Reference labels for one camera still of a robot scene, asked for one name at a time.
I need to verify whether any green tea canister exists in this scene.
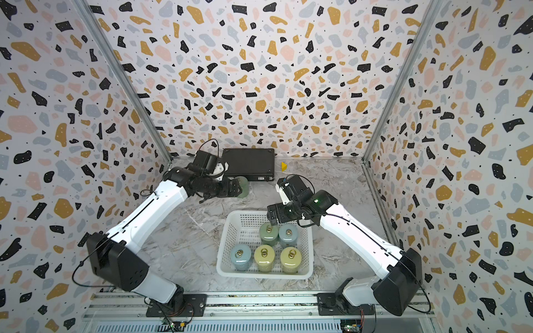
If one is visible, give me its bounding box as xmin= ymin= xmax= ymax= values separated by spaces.
xmin=259 ymin=222 xmax=279 ymax=247
xmin=234 ymin=176 xmax=249 ymax=198

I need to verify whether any blue-grey tea canister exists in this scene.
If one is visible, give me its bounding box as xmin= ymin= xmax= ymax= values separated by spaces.
xmin=278 ymin=223 xmax=299 ymax=248

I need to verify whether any yellow-green canister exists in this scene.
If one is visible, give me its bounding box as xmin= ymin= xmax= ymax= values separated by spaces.
xmin=280 ymin=246 xmax=302 ymax=274
xmin=254 ymin=244 xmax=276 ymax=273

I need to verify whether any blue tea canister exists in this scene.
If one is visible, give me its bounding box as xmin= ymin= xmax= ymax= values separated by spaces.
xmin=230 ymin=244 xmax=252 ymax=271

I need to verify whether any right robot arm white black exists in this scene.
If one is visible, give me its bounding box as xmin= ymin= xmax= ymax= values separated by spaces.
xmin=267 ymin=174 xmax=423 ymax=316

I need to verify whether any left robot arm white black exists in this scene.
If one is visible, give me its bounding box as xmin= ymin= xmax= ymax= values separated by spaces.
xmin=81 ymin=150 xmax=249 ymax=311

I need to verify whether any white plastic basket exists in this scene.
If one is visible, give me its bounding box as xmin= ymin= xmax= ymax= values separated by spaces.
xmin=217 ymin=210 xmax=314 ymax=280

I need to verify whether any black briefcase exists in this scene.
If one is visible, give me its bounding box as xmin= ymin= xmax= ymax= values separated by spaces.
xmin=222 ymin=148 xmax=275 ymax=182

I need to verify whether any circuit board right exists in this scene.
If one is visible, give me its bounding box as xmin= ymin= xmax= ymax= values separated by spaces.
xmin=340 ymin=320 xmax=363 ymax=333

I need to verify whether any circuit board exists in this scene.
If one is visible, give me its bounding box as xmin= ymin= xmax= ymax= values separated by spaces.
xmin=165 ymin=319 xmax=190 ymax=332
xmin=340 ymin=320 xmax=363 ymax=333

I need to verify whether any circuit board left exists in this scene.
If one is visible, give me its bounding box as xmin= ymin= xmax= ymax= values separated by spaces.
xmin=165 ymin=319 xmax=190 ymax=332

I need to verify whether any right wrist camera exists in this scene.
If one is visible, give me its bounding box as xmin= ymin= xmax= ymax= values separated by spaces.
xmin=276 ymin=174 xmax=308 ymax=204

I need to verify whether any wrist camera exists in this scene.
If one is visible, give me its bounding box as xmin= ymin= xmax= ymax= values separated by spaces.
xmin=276 ymin=174 xmax=308 ymax=204
xmin=192 ymin=150 xmax=227 ymax=178

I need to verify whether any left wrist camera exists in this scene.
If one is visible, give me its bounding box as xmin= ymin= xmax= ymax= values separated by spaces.
xmin=192 ymin=150 xmax=227 ymax=178

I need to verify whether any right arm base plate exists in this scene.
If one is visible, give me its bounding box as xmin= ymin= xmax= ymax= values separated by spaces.
xmin=316 ymin=293 xmax=376 ymax=316

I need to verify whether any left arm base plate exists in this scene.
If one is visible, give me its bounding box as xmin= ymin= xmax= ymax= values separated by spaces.
xmin=146 ymin=294 xmax=208 ymax=318

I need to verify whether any aluminium rail frame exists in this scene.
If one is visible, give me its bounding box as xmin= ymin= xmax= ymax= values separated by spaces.
xmin=81 ymin=291 xmax=440 ymax=332

